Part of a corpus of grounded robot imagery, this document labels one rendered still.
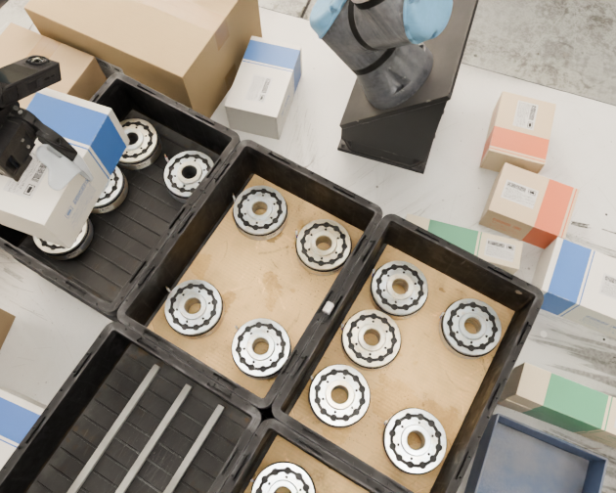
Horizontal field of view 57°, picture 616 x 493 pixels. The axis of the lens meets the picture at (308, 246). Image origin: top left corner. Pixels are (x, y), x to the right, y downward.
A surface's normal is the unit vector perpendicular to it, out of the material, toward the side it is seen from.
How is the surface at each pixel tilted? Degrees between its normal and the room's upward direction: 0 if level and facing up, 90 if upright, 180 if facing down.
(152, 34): 0
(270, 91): 0
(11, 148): 90
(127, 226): 0
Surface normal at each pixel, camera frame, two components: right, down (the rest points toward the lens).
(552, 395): -0.01, -0.37
